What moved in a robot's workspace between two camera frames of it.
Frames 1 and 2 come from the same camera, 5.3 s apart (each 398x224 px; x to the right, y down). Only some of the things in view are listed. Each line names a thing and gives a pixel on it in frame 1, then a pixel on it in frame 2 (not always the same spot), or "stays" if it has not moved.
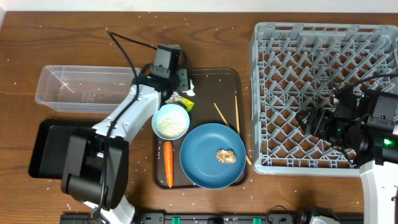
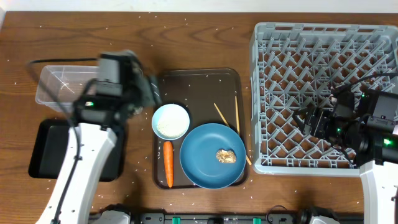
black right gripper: [317, 122] stays
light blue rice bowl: [170, 122] stays
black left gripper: [185, 85] to [153, 91]
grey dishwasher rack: [294, 68] stays
